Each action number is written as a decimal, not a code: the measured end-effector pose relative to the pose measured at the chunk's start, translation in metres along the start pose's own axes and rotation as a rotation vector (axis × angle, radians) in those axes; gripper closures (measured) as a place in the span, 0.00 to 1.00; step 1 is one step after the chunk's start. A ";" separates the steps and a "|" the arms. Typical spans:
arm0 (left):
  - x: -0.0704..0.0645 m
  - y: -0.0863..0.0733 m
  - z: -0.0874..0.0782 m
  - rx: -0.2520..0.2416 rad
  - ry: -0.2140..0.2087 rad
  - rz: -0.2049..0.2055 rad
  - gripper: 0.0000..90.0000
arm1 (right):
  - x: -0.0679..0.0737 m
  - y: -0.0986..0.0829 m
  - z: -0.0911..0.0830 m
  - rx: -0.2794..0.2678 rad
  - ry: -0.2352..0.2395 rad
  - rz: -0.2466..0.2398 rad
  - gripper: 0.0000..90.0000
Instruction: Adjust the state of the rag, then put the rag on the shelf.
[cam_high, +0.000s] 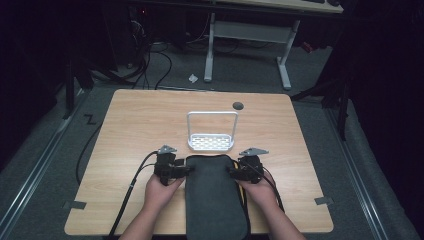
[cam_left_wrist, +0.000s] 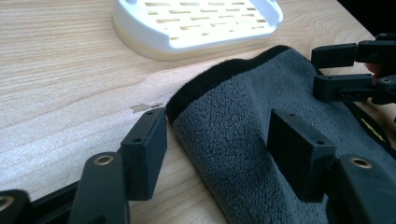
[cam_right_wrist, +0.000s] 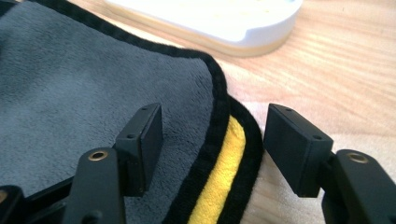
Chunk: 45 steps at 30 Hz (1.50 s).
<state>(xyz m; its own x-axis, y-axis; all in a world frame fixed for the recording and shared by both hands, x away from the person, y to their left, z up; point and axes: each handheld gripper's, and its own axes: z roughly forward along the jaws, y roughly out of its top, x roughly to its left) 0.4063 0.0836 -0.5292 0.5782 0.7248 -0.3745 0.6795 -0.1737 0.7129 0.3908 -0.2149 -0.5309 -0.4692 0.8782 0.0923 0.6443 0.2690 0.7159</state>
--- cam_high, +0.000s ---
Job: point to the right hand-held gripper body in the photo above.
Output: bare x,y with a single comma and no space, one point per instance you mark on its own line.
250,168

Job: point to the person's right hand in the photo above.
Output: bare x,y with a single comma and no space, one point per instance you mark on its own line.
261,193

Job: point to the person's left hand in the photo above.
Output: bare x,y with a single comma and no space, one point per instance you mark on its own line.
160,196

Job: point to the grey tape strip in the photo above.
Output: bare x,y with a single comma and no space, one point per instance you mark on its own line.
323,201
76,205

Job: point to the metal floor rail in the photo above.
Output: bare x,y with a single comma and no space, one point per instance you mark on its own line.
360,186
33,170

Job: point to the black computer mouse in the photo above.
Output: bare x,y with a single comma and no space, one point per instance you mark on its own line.
333,2

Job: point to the small red object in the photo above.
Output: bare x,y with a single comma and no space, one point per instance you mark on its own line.
307,47

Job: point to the black round table grommet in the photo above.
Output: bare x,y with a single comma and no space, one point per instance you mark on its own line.
237,106

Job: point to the black keyboard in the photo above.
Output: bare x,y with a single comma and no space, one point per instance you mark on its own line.
313,1

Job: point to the black metal stand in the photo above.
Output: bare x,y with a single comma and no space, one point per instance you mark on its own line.
69,93
343,110

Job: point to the white-legged wooden desk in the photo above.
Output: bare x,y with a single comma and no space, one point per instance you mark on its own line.
250,31

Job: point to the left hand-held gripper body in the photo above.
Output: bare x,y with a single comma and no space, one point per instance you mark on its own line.
165,166

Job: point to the black zigzag floor tape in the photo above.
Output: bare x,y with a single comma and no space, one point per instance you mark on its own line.
89,119

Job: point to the dark grey cloth black trim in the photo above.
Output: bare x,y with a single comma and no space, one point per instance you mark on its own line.
213,196

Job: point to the white paper scrap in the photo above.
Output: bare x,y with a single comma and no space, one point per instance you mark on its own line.
193,78

